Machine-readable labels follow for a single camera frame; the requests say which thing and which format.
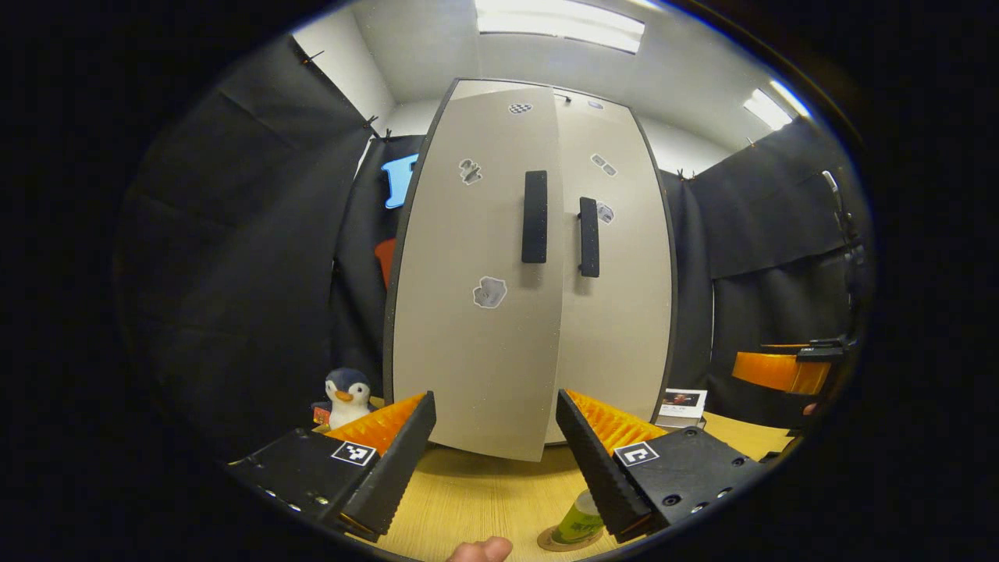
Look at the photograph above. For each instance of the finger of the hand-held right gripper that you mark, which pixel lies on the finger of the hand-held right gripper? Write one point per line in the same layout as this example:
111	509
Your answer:
780	372

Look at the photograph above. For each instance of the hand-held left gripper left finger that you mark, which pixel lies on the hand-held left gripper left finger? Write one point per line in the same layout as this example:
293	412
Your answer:
390	468

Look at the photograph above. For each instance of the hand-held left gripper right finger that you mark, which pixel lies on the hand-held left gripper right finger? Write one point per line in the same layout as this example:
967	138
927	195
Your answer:
597	468

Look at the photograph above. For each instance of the green label bottle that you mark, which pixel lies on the green label bottle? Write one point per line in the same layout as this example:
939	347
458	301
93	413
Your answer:
579	519

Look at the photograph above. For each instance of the round cork coaster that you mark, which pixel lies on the round cork coaster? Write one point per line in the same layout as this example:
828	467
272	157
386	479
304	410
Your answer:
556	542

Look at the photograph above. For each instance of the white cabinet door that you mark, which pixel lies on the white cabinet door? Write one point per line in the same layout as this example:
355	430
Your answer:
468	351
624	312

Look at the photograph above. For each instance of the white and grey cabinet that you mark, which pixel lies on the white and grey cabinet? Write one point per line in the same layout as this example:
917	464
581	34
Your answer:
671	297

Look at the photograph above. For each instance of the white cabinet drawer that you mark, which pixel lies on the white cabinet drawer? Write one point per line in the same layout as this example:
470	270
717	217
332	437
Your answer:
581	100

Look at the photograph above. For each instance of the penguin plush toy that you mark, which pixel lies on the penguin plush toy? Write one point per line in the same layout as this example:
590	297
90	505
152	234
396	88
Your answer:
349	398

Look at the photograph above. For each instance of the small ceiling light panel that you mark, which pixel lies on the small ceiling light panel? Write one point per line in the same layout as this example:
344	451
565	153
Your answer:
766	109

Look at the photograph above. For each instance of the large ceiling light panel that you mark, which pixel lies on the large ceiling light panel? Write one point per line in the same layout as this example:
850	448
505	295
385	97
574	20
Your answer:
558	23

